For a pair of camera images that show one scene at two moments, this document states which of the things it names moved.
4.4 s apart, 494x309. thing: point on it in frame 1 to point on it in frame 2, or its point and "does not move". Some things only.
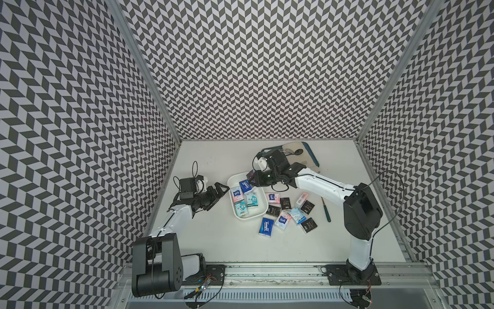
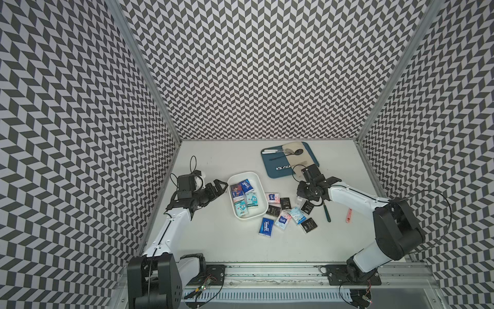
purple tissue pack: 250,174 to 237,190
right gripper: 259,180 to 300,191
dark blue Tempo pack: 246,185 does not move
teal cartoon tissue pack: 252,200 does not move
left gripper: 213,196 does not move
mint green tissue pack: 241,208 does not move
